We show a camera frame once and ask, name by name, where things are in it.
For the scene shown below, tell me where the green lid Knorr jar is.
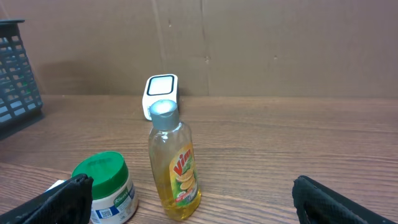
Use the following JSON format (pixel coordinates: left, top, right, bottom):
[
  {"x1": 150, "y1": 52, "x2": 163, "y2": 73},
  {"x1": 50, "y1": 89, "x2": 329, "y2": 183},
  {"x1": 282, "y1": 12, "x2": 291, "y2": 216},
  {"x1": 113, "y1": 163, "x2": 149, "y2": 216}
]
[{"x1": 72, "y1": 151, "x2": 138, "y2": 224}]

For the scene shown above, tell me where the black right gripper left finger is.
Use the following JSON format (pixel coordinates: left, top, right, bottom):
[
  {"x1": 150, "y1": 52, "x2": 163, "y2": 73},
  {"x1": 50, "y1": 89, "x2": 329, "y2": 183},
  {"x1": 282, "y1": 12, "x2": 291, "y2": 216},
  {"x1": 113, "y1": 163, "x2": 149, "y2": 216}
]
[{"x1": 1, "y1": 174, "x2": 94, "y2": 224}]

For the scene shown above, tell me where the white barcode scanner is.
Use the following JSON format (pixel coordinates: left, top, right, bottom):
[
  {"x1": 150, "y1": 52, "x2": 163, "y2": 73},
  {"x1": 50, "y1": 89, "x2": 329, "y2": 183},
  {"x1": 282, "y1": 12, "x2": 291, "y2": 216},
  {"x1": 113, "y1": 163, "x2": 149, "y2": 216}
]
[{"x1": 142, "y1": 73, "x2": 180, "y2": 121}]

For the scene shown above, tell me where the small Kleenex tissue pack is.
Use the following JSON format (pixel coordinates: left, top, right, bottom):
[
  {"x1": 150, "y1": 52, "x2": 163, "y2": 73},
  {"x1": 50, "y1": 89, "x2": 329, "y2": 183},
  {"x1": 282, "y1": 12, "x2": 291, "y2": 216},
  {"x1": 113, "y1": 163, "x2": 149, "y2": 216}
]
[{"x1": 46, "y1": 180, "x2": 65, "y2": 192}]

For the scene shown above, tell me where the yellow dish soap bottle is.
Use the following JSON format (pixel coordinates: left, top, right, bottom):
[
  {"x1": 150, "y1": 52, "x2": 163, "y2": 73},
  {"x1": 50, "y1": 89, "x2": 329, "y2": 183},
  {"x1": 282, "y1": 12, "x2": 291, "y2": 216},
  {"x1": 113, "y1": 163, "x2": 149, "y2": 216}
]
[{"x1": 149, "y1": 100, "x2": 201, "y2": 221}]

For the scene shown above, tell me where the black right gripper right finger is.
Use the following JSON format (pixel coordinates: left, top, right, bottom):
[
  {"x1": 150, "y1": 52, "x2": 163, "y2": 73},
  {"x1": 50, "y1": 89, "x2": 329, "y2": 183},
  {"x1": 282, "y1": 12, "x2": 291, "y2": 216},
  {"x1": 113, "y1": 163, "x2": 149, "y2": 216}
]
[{"x1": 292, "y1": 175, "x2": 395, "y2": 224}]

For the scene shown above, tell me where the grey plastic mesh basket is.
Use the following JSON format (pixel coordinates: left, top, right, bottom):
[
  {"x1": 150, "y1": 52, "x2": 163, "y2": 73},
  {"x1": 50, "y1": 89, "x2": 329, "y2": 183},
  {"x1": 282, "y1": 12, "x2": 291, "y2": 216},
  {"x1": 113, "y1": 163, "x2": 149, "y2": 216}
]
[{"x1": 1, "y1": 19, "x2": 44, "y2": 139}]

